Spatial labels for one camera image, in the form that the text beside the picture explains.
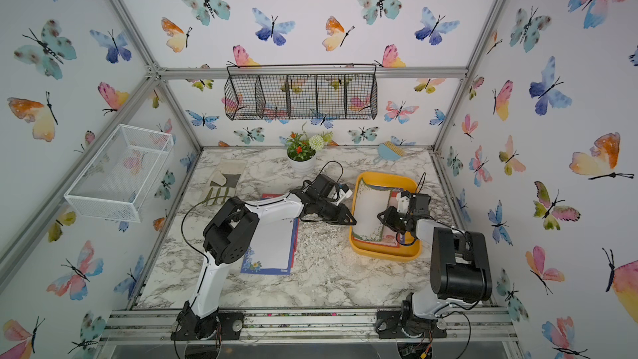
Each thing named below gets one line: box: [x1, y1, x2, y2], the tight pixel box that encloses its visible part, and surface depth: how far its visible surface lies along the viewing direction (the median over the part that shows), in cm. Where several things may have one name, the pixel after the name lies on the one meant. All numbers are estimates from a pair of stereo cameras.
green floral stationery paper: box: [352, 178, 393, 242], surface depth 96 cm
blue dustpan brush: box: [377, 140, 406, 162], surface depth 123 cm
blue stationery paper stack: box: [352, 178, 404, 248], surface depth 95 cm
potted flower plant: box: [284, 122, 334, 174], surface depth 103 cm
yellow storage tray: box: [348, 172, 423, 262], surface depth 92 cm
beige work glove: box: [205, 158, 247, 206], surface depth 110 cm
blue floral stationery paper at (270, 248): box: [240, 217, 295, 276], surface depth 87 cm
